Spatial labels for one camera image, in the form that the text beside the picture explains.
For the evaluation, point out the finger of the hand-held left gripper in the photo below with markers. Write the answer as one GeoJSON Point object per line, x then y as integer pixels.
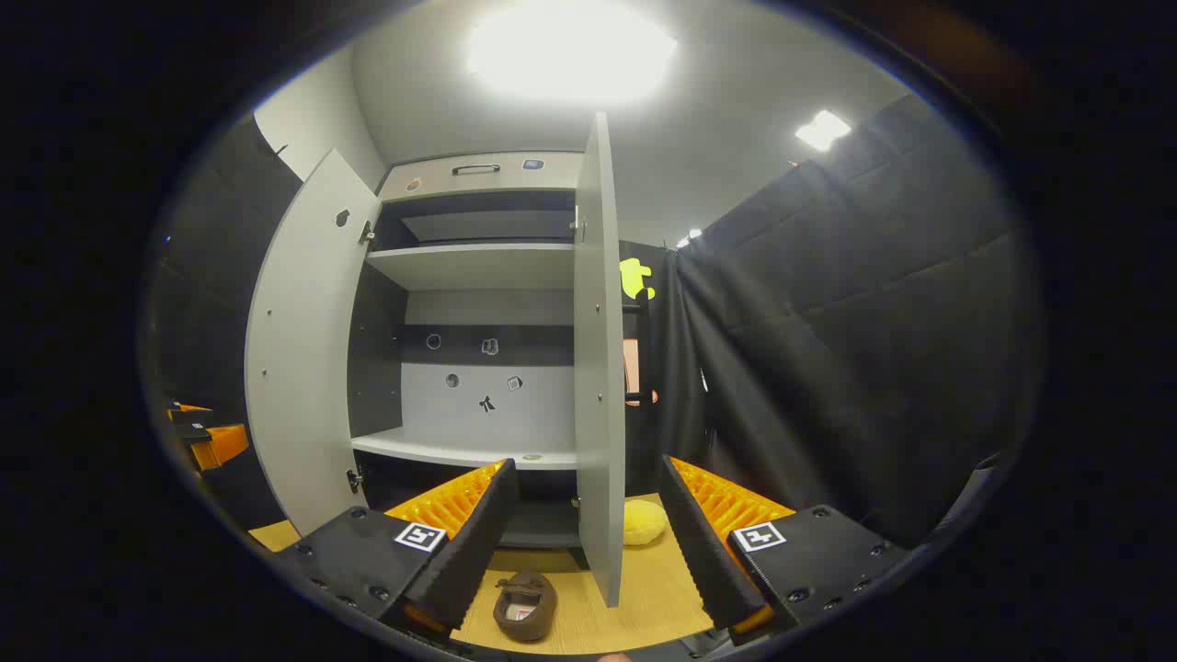
{"type": "Point", "coordinates": [221, 446]}
{"type": "Point", "coordinates": [193, 421]}

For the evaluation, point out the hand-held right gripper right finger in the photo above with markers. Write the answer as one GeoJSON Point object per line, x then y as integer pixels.
{"type": "Point", "coordinates": [703, 552]}

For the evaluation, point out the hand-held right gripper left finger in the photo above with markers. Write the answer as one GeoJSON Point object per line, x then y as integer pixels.
{"type": "Point", "coordinates": [478, 542]}

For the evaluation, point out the brown fuzzy shoe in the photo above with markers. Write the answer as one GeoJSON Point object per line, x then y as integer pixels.
{"type": "Point", "coordinates": [526, 607]}

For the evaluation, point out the grey cabinet door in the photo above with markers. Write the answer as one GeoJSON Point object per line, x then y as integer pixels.
{"type": "Point", "coordinates": [598, 368]}
{"type": "Point", "coordinates": [303, 368]}

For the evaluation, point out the grey shoe cabinet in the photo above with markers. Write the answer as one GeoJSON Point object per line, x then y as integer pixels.
{"type": "Point", "coordinates": [478, 267]}

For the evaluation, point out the yellow plush cushion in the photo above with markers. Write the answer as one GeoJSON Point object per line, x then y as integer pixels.
{"type": "Point", "coordinates": [644, 521]}

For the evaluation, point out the black backdrop cloth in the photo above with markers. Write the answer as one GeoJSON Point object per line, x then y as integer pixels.
{"type": "Point", "coordinates": [874, 322]}

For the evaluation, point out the small ceiling light panel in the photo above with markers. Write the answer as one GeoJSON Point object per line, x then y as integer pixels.
{"type": "Point", "coordinates": [823, 131]}
{"type": "Point", "coordinates": [690, 238]}

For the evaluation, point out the large ceiling light panel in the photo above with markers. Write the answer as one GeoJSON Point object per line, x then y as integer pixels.
{"type": "Point", "coordinates": [570, 51]}

